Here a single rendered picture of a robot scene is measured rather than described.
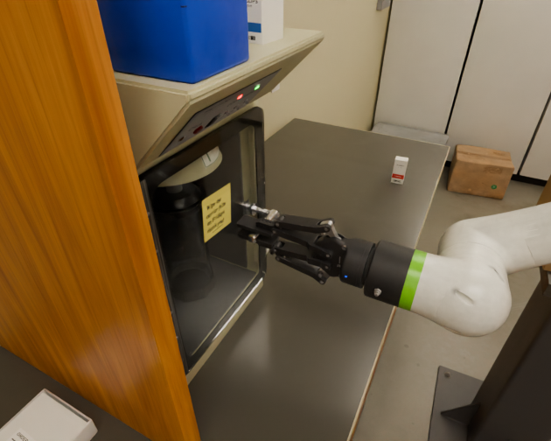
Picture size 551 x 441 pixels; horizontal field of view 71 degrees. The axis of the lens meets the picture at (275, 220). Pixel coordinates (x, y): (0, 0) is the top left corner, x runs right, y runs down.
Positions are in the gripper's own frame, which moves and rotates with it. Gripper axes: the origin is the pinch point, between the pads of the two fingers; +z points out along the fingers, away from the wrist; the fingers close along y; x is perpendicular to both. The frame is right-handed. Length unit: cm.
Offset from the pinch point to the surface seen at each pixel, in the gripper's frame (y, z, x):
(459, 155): -100, -30, -257
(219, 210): 6.5, 4.0, 5.0
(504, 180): -111, -65, -251
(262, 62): 31.1, -6.2, 7.1
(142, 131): 27.1, 0.1, 20.3
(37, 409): -20.8, 23.4, 35.7
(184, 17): 37.2, -5.2, 18.2
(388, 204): -28, -13, -60
